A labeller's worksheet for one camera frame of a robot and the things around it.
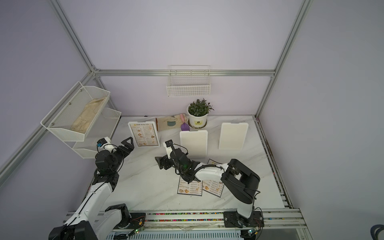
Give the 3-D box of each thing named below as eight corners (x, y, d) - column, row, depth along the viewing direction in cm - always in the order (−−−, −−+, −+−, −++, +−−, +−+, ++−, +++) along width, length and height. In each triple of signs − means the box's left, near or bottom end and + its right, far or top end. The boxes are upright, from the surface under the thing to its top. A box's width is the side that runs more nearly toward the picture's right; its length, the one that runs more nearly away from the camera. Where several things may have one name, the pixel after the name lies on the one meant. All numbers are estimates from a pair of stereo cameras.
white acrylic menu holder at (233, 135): (218, 150, 102) (223, 132, 87) (217, 141, 107) (221, 122, 91) (243, 150, 102) (251, 132, 87) (241, 141, 107) (248, 122, 91)
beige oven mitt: (157, 131, 114) (156, 129, 112) (156, 119, 122) (155, 117, 120) (188, 126, 117) (188, 124, 115) (185, 115, 125) (185, 112, 123)
